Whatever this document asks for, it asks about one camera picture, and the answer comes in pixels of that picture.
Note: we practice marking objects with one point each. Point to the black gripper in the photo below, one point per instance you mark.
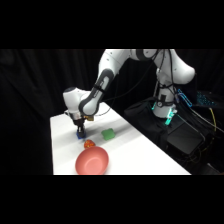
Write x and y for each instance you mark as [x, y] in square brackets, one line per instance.
[80, 121]

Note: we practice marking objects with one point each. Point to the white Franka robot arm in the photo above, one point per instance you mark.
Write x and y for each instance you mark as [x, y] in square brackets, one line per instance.
[106, 76]

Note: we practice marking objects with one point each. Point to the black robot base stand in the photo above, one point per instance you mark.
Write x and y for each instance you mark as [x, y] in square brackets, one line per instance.
[146, 116]

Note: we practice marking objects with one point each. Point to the pink bowl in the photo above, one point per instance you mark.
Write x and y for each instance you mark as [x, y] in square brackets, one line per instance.
[92, 160]

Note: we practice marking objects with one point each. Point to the orange patterned toy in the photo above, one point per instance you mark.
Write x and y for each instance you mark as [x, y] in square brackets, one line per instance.
[89, 144]

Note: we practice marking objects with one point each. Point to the green block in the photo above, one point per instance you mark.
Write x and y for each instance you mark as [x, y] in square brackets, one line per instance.
[108, 134]

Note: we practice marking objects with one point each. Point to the black curtain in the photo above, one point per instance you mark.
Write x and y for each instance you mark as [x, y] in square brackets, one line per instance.
[33, 83]

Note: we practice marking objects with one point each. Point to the green base light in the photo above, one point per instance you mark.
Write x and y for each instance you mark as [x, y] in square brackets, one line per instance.
[170, 118]

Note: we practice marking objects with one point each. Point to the black box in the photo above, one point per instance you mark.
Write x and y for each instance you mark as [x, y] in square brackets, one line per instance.
[185, 138]

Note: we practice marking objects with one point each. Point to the blue clamp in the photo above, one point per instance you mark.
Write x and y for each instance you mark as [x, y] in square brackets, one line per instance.
[183, 96]

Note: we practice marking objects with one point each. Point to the device with cyan lights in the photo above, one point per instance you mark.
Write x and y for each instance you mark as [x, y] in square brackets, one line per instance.
[204, 98]

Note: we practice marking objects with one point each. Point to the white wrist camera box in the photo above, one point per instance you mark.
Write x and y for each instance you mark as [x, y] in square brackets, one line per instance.
[68, 114]

